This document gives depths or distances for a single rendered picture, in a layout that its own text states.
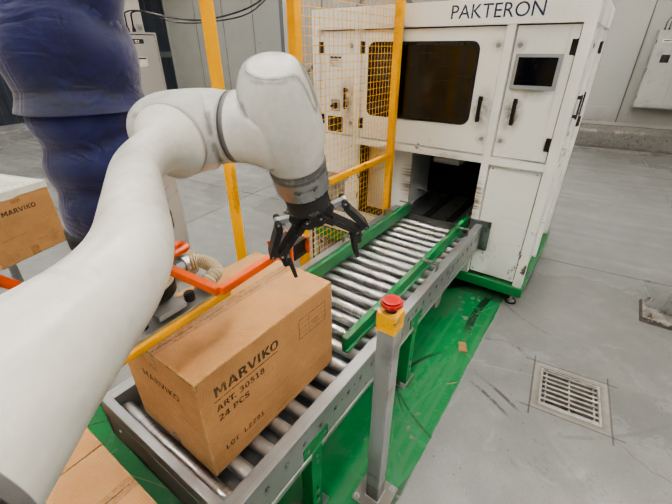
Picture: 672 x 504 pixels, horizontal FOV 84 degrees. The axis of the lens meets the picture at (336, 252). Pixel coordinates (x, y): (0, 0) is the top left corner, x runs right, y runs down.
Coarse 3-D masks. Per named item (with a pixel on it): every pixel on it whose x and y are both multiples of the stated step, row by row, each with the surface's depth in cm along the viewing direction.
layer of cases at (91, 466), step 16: (80, 448) 123; (96, 448) 123; (80, 464) 118; (96, 464) 118; (112, 464) 118; (64, 480) 114; (80, 480) 114; (96, 480) 114; (112, 480) 114; (128, 480) 114; (64, 496) 110; (80, 496) 110; (96, 496) 110; (112, 496) 110; (128, 496) 110; (144, 496) 110
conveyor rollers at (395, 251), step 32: (416, 224) 281; (352, 256) 236; (384, 256) 235; (416, 256) 239; (352, 288) 208; (384, 288) 206; (416, 288) 205; (352, 320) 180; (352, 352) 161; (256, 448) 123
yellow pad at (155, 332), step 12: (192, 288) 106; (192, 300) 99; (204, 300) 100; (216, 300) 101; (180, 312) 95; (192, 312) 96; (156, 324) 91; (168, 324) 91; (180, 324) 93; (144, 336) 87; (156, 336) 88; (144, 348) 85
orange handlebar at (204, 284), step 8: (176, 248) 101; (184, 248) 102; (176, 256) 100; (264, 256) 97; (256, 264) 94; (264, 264) 95; (176, 272) 90; (184, 272) 90; (240, 272) 90; (248, 272) 91; (256, 272) 93; (184, 280) 90; (192, 280) 88; (200, 280) 87; (208, 280) 87; (232, 280) 87; (240, 280) 89; (200, 288) 87; (208, 288) 85; (216, 288) 84; (224, 288) 85; (232, 288) 87
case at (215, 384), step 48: (240, 288) 133; (288, 288) 133; (192, 336) 111; (240, 336) 111; (288, 336) 124; (144, 384) 121; (192, 384) 95; (240, 384) 110; (288, 384) 133; (192, 432) 110; (240, 432) 117
